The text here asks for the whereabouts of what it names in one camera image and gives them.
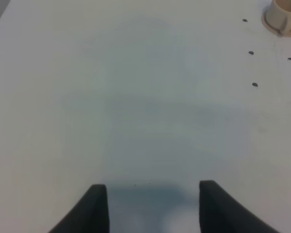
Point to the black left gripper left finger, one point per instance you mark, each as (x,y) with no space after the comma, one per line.
(89,215)

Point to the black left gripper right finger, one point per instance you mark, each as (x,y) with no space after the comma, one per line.
(219,212)

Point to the beige teacup left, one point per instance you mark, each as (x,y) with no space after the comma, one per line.
(282,4)

